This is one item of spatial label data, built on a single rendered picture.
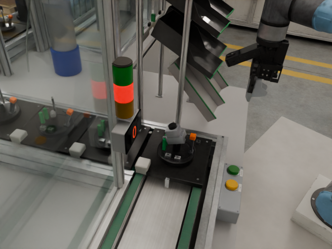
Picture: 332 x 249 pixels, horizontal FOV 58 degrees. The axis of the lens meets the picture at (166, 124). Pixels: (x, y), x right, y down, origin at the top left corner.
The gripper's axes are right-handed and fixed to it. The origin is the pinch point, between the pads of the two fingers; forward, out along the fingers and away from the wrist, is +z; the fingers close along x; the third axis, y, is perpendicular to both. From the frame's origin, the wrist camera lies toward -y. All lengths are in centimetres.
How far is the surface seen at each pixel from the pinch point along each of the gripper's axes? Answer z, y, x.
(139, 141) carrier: 26.1, -35.1, -3.0
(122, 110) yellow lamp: -5.6, -31.3, -26.4
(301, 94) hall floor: 123, 75, 229
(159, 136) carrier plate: 26.2, -28.8, 2.5
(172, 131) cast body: 14.2, -21.6, -7.3
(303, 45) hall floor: 123, 89, 373
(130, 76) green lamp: -15.0, -29.5, -24.7
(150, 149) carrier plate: 26.2, -29.7, -5.8
